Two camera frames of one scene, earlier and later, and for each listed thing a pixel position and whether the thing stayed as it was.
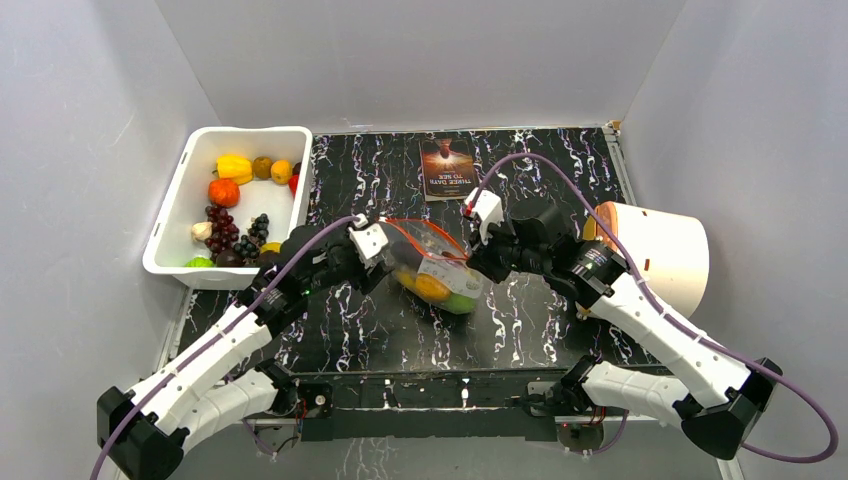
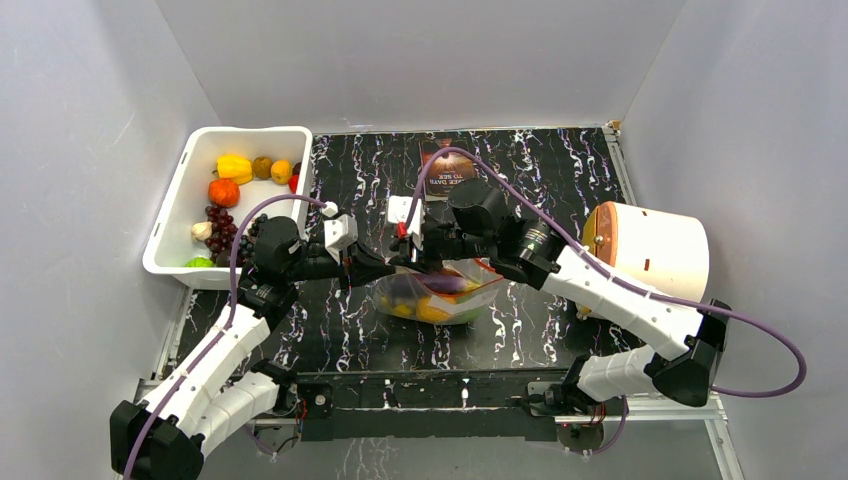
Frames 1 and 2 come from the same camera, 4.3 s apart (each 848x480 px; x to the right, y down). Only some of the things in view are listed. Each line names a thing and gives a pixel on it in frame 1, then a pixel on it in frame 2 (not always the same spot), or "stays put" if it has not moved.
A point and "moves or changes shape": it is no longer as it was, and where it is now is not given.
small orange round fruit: x=281 y=171 stays put
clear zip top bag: x=431 y=267 moves or changes shape
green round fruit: x=460 y=304 → x=470 y=316
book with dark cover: x=448 y=167 stays put
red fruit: x=293 y=184 stays put
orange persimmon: x=223 y=193 stays put
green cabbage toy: x=200 y=262 stays put
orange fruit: x=431 y=287 → x=431 y=313
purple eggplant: x=403 y=253 moves or changes shape
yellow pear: x=407 y=278 → x=402 y=310
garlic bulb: x=201 y=231 stays put
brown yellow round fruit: x=262 y=167 stays put
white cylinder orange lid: x=670 y=253 stays put
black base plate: x=421 y=406 stays put
